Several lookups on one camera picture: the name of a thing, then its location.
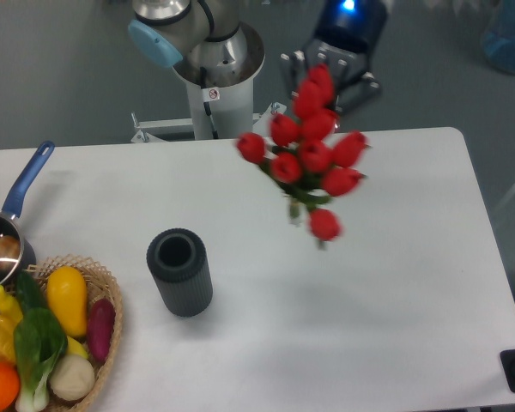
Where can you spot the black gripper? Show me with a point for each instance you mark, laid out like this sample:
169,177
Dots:
344,39

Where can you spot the red tulip bouquet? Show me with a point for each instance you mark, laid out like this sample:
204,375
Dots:
308,171

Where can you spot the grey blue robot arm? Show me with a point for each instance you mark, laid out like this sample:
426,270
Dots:
186,24

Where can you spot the dark grey ribbed vase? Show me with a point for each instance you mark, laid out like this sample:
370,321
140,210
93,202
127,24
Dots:
178,262

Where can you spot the blue bin in background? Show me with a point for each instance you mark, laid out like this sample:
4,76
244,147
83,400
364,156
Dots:
498,39

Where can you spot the woven wicker basket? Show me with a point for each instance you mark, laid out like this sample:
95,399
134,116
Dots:
101,284

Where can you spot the purple eggplant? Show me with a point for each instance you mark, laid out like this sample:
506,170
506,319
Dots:
100,328

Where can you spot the yellow squash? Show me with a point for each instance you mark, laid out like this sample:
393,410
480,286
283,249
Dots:
67,297

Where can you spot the green bok choy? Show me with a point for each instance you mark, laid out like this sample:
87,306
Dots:
39,343

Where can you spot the white garlic bulb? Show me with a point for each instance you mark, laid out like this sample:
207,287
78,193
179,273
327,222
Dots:
72,378

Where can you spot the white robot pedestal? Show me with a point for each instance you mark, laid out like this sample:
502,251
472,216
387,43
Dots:
219,107

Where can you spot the blue handled saucepan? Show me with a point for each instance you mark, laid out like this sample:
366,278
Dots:
16,253

